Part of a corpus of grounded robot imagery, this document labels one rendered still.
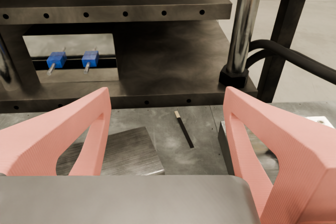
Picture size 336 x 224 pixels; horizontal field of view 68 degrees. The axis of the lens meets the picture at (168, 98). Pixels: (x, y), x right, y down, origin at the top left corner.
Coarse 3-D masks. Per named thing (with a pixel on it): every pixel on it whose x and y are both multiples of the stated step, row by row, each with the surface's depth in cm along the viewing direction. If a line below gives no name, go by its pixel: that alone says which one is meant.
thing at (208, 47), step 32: (0, 32) 119; (128, 32) 119; (160, 32) 119; (192, 32) 119; (32, 64) 96; (128, 64) 95; (160, 64) 95; (192, 64) 95; (224, 64) 95; (0, 96) 80; (32, 96) 80; (64, 96) 80; (128, 96) 80; (160, 96) 81; (192, 96) 82
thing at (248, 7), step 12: (240, 0) 68; (252, 0) 67; (240, 12) 69; (252, 12) 69; (240, 24) 71; (252, 24) 71; (240, 36) 73; (240, 48) 75; (228, 60) 80; (240, 60) 78; (228, 72) 82; (240, 72) 81; (228, 84) 82; (240, 84) 82
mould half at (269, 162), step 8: (224, 128) 58; (248, 128) 58; (224, 136) 57; (248, 136) 56; (256, 136) 56; (224, 144) 57; (256, 144) 44; (264, 144) 44; (224, 152) 57; (256, 152) 43; (264, 152) 43; (272, 152) 43; (224, 160) 57; (264, 160) 41; (272, 160) 41; (232, 168) 51; (264, 168) 41; (272, 168) 41; (272, 176) 40; (272, 184) 39
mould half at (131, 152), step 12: (120, 132) 50; (132, 132) 50; (144, 132) 50; (72, 144) 47; (108, 144) 47; (120, 144) 47; (132, 144) 47; (144, 144) 47; (60, 156) 45; (72, 156) 45; (108, 156) 45; (120, 156) 45; (132, 156) 45; (144, 156) 45; (156, 156) 45; (60, 168) 43; (108, 168) 43; (120, 168) 43; (132, 168) 43; (144, 168) 43; (156, 168) 43
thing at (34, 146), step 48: (96, 96) 11; (0, 144) 6; (48, 144) 7; (96, 144) 11; (0, 192) 5; (48, 192) 5; (96, 192) 5; (144, 192) 5; (192, 192) 5; (240, 192) 5
